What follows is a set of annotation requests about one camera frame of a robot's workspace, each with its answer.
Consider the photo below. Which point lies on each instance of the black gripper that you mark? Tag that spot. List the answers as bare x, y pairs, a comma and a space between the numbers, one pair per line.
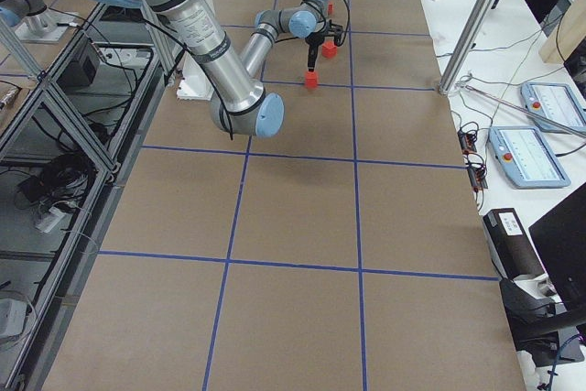
313, 41

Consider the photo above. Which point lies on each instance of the teach pendant tablet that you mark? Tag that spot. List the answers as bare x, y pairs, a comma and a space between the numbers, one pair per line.
552, 105
526, 158

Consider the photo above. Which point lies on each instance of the aluminium frame post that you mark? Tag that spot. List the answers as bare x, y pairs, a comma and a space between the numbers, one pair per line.
464, 45

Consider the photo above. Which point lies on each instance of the white pedestal column base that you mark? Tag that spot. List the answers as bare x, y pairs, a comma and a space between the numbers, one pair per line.
194, 84

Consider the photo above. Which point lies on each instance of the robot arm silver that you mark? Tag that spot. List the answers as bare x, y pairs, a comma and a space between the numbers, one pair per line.
240, 104
32, 21

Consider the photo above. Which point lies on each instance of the near teach pendant tablet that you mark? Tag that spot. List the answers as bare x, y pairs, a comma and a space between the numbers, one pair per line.
526, 158

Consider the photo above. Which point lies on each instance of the far teach pendant tablet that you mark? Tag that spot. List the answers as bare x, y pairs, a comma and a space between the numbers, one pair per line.
552, 105

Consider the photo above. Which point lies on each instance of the aluminium frame table left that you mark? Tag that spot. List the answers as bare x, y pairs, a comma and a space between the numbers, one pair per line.
86, 88

